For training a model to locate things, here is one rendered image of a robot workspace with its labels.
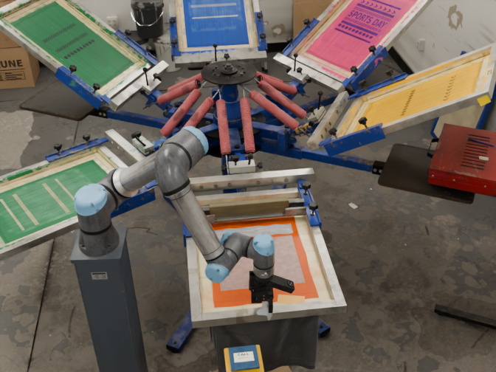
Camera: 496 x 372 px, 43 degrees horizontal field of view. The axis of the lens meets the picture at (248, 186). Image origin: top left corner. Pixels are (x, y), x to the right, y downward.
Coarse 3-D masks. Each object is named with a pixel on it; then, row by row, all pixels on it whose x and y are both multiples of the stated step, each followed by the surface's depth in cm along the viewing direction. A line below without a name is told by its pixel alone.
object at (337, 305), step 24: (264, 192) 296; (288, 192) 296; (192, 240) 268; (192, 264) 255; (192, 288) 244; (336, 288) 243; (192, 312) 233; (216, 312) 233; (240, 312) 233; (288, 312) 233; (312, 312) 235; (336, 312) 237
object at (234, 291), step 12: (216, 228) 280; (240, 264) 260; (252, 264) 260; (228, 276) 254; (240, 276) 254; (216, 288) 249; (228, 288) 249; (240, 288) 248; (216, 300) 243; (228, 300) 243; (240, 300) 243
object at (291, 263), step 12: (288, 216) 286; (276, 240) 272; (288, 240) 272; (300, 240) 272; (276, 252) 266; (288, 252) 265; (300, 252) 265; (276, 264) 259; (288, 264) 259; (300, 264) 259; (288, 276) 254; (300, 276) 253; (300, 288) 248; (312, 288) 248; (276, 300) 243
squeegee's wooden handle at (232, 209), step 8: (248, 200) 279; (256, 200) 279; (264, 200) 279; (272, 200) 279; (280, 200) 279; (288, 200) 279; (216, 208) 276; (224, 208) 277; (232, 208) 277; (240, 208) 278; (248, 208) 278; (256, 208) 279; (264, 208) 280; (272, 208) 280; (280, 208) 281; (216, 216) 279; (224, 216) 279; (232, 216) 280
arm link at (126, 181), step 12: (180, 132) 206; (192, 132) 205; (180, 144) 200; (192, 144) 202; (204, 144) 207; (192, 156) 201; (120, 168) 230; (132, 168) 222; (144, 168) 217; (108, 180) 229; (120, 180) 226; (132, 180) 222; (144, 180) 220; (120, 192) 227; (132, 192) 229
